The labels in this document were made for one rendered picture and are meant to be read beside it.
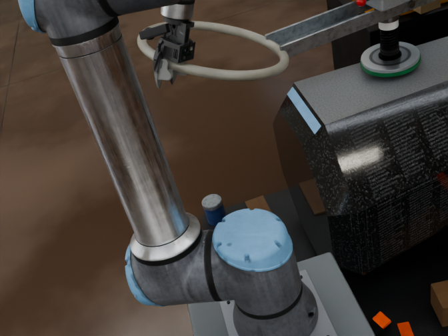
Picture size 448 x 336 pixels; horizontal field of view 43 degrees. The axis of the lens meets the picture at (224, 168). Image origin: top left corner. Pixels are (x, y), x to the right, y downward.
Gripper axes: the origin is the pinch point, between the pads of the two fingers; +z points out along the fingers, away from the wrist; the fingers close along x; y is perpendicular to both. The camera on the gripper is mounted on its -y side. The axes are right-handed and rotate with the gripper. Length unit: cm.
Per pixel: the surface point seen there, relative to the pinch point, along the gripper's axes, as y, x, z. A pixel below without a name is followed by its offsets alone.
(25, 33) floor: -356, 215, 124
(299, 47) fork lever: 19.4, 43.9, -8.9
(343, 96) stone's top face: 30, 67, 10
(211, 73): 14.2, 3.1, -6.7
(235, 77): 19.3, 7.9, -6.4
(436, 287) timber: 85, 70, 70
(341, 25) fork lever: 27, 57, -17
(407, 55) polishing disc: 42, 86, -6
